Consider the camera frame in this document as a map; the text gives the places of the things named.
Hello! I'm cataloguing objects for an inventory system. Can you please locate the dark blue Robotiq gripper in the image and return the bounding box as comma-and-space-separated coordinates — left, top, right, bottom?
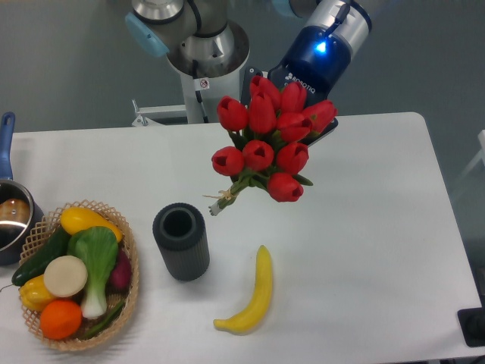
268, 26, 349, 146

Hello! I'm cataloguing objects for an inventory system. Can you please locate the red tulip bouquet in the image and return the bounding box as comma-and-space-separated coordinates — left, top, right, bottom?
209, 75, 337, 216

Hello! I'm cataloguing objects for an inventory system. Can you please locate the dark grey ribbed vase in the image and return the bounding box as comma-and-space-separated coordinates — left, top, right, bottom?
152, 202, 210, 281

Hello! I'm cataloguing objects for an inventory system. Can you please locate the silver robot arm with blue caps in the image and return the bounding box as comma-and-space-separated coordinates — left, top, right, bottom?
125, 1, 372, 124

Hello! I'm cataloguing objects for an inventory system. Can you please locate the yellow banana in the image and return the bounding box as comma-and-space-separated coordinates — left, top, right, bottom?
213, 245, 274, 334

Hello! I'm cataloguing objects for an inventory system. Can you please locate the green bok choy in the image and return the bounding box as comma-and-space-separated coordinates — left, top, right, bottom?
67, 227, 118, 319

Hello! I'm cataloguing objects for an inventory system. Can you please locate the black device at table edge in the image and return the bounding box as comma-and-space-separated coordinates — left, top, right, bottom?
457, 308, 484, 347

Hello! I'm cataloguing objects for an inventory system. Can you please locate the purple red onion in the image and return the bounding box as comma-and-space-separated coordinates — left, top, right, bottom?
108, 249, 132, 291

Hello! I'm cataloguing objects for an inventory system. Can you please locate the yellow squash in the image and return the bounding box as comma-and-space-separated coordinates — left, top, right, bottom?
60, 207, 124, 243

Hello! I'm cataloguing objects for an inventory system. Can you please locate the woven wicker basket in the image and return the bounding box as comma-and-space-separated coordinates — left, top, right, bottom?
20, 200, 139, 351

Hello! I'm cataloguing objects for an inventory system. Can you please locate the cream round bun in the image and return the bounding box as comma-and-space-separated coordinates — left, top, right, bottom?
43, 256, 88, 298

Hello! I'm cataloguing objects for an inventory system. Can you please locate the green bean pod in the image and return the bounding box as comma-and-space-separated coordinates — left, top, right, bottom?
80, 301, 125, 340

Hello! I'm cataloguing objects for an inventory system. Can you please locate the dark green cucumber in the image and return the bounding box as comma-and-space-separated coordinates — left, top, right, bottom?
11, 227, 71, 287

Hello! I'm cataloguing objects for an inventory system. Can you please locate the orange fruit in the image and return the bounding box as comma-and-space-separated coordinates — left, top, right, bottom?
40, 300, 83, 340

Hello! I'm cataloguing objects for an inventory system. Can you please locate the yellow bell pepper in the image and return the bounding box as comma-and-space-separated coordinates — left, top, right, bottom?
19, 275, 57, 312

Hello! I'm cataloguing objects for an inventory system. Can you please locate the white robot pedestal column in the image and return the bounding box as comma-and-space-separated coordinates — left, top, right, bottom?
180, 71, 240, 124

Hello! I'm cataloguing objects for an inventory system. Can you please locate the white metal base frame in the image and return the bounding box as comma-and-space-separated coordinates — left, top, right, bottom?
131, 99, 188, 127

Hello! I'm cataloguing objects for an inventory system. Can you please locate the blue handled saucepan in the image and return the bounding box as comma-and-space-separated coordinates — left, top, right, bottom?
1, 111, 43, 266

